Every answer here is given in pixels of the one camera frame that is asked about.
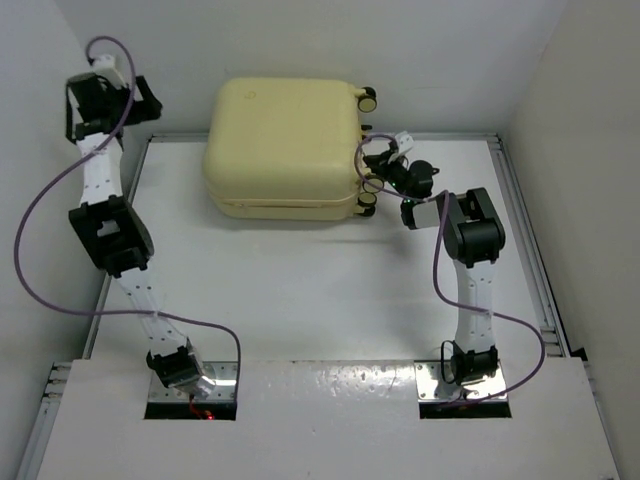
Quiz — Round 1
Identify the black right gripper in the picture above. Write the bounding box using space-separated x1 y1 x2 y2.
364 150 413 202

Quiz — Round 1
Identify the cream yellow suitcase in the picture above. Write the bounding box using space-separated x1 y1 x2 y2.
202 77 377 221

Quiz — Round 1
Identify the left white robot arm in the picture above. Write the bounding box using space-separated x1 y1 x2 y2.
66 73 204 396

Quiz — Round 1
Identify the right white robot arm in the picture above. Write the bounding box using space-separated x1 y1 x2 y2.
363 150 506 385

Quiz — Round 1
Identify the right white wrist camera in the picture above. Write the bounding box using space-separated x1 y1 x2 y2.
392 131 414 158

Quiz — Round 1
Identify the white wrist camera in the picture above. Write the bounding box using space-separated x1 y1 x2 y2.
392 131 414 158
91 54 127 89

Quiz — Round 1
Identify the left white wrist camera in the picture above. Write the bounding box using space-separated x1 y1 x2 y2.
91 54 127 89

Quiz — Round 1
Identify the grey aluminium table rail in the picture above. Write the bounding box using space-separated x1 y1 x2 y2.
412 132 500 143

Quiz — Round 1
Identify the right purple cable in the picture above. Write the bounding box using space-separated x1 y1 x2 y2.
353 132 547 404

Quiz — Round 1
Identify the purple cable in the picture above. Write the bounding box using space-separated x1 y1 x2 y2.
353 132 547 404
13 35 240 401

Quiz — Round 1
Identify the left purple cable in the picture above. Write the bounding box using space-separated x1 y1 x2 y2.
13 35 240 401

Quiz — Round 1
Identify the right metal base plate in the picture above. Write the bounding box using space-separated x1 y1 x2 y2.
414 361 506 406

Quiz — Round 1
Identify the metal base plate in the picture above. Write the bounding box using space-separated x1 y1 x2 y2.
147 361 238 405
414 361 506 406

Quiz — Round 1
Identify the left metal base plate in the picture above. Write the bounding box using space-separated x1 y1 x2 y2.
147 361 238 405

